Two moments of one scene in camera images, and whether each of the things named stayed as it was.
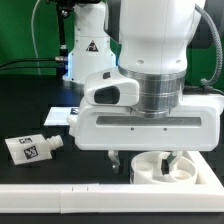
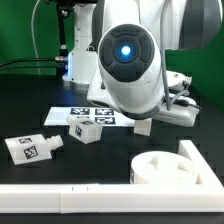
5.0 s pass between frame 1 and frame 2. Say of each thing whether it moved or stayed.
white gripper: moved
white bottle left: stayed
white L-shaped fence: stayed
